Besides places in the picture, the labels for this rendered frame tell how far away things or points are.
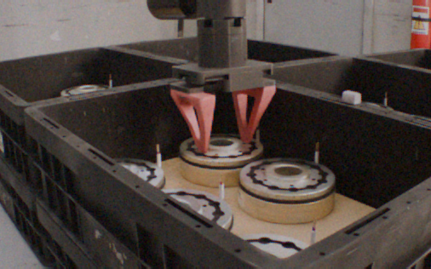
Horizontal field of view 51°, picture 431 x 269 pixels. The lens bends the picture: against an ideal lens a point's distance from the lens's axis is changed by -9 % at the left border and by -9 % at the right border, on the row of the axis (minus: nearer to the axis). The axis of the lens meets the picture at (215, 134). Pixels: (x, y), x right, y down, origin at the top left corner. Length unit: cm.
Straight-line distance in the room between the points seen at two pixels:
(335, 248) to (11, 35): 375
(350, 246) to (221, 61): 33
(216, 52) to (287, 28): 352
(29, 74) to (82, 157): 58
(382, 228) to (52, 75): 79
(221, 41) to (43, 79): 51
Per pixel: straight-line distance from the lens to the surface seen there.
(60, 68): 98
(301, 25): 398
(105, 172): 35
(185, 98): 56
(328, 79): 84
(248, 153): 58
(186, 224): 27
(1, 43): 389
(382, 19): 368
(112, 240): 39
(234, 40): 54
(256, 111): 58
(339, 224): 49
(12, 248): 73
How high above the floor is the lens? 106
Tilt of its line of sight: 18 degrees down
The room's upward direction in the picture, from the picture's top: straight up
